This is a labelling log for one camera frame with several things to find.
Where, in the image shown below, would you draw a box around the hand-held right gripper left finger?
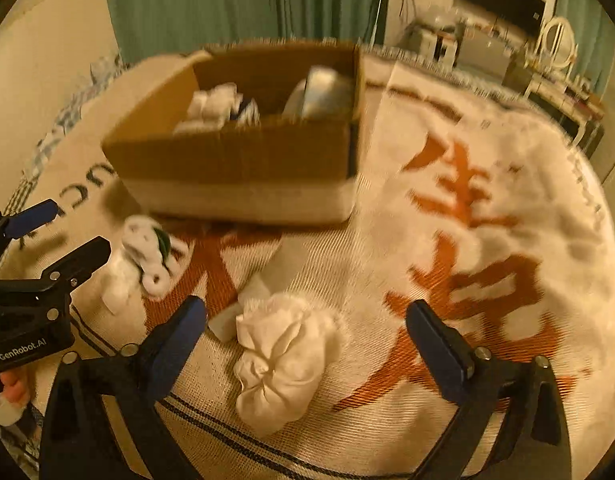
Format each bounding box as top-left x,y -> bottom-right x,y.
40,296 -> 208,480

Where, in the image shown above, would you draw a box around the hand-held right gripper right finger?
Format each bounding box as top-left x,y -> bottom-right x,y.
406,300 -> 573,480

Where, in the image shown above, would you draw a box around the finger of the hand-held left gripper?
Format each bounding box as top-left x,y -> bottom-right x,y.
0,199 -> 59,266
0,236 -> 112,293

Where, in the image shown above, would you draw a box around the white patterned sock pair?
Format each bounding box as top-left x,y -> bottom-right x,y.
101,214 -> 189,313

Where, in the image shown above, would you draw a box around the white sock bundle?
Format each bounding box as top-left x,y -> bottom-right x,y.
233,294 -> 347,437

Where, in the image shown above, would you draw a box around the brown cardboard box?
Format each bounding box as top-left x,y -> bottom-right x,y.
102,41 -> 363,226

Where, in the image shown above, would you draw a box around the person's left hand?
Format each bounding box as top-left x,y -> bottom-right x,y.
0,367 -> 33,411

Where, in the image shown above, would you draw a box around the white folded cloth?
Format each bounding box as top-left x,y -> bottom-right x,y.
208,240 -> 289,342

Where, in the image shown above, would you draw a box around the white orange printed blanket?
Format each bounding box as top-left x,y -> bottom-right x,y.
0,45 -> 615,480

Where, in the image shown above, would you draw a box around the white crumpled socks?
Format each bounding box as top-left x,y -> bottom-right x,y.
174,81 -> 244,135

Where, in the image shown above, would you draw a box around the grey rolled sock in box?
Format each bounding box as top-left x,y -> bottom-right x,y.
281,65 -> 359,122

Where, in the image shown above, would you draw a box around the white dressing table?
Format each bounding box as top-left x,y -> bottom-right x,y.
523,67 -> 609,157

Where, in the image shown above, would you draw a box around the green curtain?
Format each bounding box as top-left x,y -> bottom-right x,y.
99,0 -> 394,67
555,0 -> 615,111

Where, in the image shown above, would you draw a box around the cluttered television cabinet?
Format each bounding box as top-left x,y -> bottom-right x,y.
396,4 -> 529,83

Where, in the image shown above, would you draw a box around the white oval back chair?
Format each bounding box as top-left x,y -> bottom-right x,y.
536,16 -> 579,77

